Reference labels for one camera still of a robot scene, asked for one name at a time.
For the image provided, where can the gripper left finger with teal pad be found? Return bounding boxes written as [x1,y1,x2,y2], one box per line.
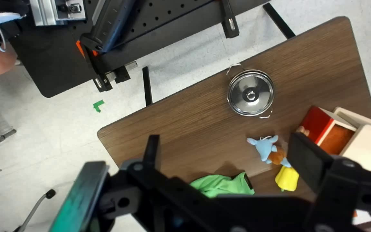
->
[49,134,183,232]

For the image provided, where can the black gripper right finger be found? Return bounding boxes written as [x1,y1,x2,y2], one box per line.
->
[287,132,371,232]

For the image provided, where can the green cloth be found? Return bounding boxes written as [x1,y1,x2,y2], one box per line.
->
[188,171,256,200]

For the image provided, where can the yellow toy piece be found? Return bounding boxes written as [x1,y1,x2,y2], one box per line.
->
[274,165,301,194]

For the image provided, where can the red orange drawer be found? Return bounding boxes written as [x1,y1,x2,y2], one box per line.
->
[295,105,357,156]

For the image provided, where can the orange toy piece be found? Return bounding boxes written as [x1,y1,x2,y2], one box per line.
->
[268,149,289,168]

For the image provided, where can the grey rod black tip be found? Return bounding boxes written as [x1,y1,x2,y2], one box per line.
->
[13,189,58,232]

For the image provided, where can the blue plush toy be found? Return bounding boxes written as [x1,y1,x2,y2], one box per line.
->
[246,134,281,165]

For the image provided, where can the light wooden box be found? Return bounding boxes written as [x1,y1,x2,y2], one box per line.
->
[332,106,371,173]

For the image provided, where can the black cylindrical bar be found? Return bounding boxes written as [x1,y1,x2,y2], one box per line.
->
[242,172,256,195]

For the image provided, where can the metal pot with lid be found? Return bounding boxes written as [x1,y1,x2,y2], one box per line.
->
[225,69,276,120]

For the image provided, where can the black table leg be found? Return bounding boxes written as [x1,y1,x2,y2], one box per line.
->
[262,2,298,42]
[140,65,155,107]

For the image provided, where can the small black clamp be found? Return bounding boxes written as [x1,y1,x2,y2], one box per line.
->
[218,0,242,40]

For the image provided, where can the black orange bar clamp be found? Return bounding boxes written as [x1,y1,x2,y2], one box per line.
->
[73,0,140,95]

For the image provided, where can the black equipment board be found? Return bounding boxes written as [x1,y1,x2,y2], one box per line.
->
[6,0,273,100]

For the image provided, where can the aluminium extrusion mount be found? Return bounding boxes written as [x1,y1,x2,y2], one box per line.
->
[28,0,88,29]

